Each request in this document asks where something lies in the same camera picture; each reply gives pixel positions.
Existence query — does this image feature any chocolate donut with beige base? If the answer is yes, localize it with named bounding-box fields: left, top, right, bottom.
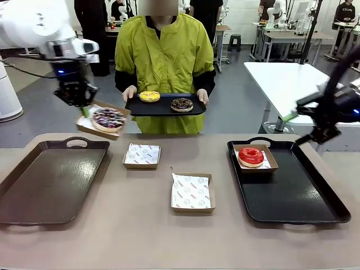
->
left=170, top=97, right=195, bottom=113

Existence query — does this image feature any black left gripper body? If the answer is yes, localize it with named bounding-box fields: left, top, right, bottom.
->
left=52, top=61, right=90, bottom=85

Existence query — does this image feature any dark green stool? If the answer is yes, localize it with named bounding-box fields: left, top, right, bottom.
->
left=227, top=34, right=242, bottom=53

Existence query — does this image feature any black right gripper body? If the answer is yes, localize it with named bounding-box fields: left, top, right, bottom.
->
left=317, top=87, right=360, bottom=126

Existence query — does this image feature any person's right hand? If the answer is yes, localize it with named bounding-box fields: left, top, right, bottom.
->
left=123, top=86, right=138, bottom=104

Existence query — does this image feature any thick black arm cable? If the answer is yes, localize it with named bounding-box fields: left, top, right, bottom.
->
left=323, top=44, right=360, bottom=93

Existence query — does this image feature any kraft cardboard donut box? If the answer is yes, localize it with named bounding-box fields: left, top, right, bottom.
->
left=75, top=100, right=132, bottom=141
left=122, top=142, right=162, bottom=170
left=170, top=172, right=217, bottom=213
left=233, top=144, right=279, bottom=174

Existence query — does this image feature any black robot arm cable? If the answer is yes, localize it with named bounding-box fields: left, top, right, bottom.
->
left=0, top=55, right=61, bottom=79

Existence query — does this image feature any wood top desk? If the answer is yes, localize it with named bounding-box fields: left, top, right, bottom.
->
left=215, top=24, right=232, bottom=73

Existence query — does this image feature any yellow iced sprinkle donut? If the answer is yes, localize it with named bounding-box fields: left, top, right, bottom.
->
left=139, top=90, right=161, bottom=104

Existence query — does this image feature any bystander in printed black shirt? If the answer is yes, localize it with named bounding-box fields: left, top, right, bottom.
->
left=331, top=0, right=359, bottom=56

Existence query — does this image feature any white side table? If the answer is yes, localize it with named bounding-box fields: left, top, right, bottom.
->
left=243, top=61, right=360, bottom=134

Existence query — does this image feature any person's left hand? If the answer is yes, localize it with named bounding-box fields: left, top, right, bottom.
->
left=196, top=88, right=210, bottom=106

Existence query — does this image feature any person's left forearm black sleeve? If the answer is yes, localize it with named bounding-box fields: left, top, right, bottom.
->
left=192, top=71, right=217, bottom=95

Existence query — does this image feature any person's right forearm black sleeve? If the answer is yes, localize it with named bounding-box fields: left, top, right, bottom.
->
left=114, top=69, right=138, bottom=95

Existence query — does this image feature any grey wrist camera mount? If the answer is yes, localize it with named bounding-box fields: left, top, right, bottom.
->
left=71, top=39, right=101, bottom=64

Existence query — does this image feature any bystander in brown top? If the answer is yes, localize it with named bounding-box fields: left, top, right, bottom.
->
left=258, top=0, right=278, bottom=22

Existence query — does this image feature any dark brown serving tray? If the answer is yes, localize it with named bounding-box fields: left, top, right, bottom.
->
left=0, top=137, right=111, bottom=227

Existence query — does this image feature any person in yellow-green jacket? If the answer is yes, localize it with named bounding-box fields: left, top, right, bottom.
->
left=114, top=0, right=217, bottom=135

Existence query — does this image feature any bystander in black clothes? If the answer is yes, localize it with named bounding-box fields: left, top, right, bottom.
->
left=73, top=0, right=111, bottom=77

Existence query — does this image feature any black tripod pole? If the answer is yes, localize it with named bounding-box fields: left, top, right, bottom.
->
left=298, top=0, right=324, bottom=66

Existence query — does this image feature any large black serving tray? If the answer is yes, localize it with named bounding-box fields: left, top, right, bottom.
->
left=226, top=137, right=352, bottom=226

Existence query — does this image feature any white cylindrical appliance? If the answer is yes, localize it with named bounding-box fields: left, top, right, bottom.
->
left=0, top=60, right=24, bottom=123

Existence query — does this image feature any small black serving tray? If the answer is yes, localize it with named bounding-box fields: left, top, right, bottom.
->
left=124, top=93, right=208, bottom=118

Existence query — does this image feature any white lab desk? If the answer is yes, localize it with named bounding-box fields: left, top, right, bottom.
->
left=263, top=30, right=335, bottom=65

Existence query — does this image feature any chocolate donut with colourful sprinkles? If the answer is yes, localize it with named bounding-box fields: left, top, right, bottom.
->
left=91, top=107, right=127, bottom=133

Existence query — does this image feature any red glazed donut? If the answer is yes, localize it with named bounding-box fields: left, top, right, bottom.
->
left=237, top=147, right=265, bottom=169

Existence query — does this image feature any bystander in black top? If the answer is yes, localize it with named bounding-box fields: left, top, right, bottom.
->
left=190, top=0, right=224, bottom=73

